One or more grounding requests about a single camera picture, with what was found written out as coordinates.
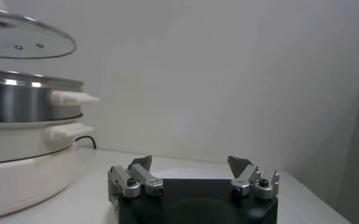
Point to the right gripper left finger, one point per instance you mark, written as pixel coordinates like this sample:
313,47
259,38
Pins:
139,175

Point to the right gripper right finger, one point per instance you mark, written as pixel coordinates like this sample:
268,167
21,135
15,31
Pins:
247,176

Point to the white electric cooker base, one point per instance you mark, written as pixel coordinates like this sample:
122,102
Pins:
20,182

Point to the round glass lid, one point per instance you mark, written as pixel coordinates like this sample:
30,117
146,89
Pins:
23,36

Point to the perforated steel steamer basket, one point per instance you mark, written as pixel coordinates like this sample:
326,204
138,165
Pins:
20,103

